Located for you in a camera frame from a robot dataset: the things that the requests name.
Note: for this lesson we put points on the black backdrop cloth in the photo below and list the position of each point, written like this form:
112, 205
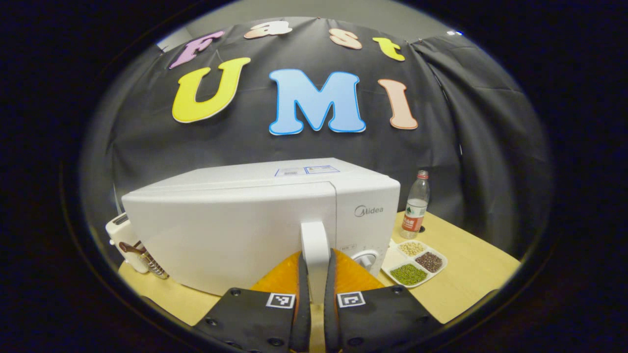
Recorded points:
245, 142

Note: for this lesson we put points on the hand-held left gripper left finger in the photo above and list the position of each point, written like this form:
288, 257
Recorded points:
303, 304

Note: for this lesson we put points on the white toaster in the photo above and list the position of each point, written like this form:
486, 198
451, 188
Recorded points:
117, 235

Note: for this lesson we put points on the clear plastic bottle red label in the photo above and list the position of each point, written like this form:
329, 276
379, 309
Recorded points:
414, 211

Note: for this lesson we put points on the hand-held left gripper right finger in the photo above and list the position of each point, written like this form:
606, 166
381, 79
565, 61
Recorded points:
329, 304

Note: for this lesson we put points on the white microwave oven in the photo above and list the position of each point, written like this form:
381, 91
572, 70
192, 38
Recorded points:
221, 230

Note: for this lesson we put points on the white divided dish of beans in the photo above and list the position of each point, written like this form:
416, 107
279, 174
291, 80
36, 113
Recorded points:
409, 274

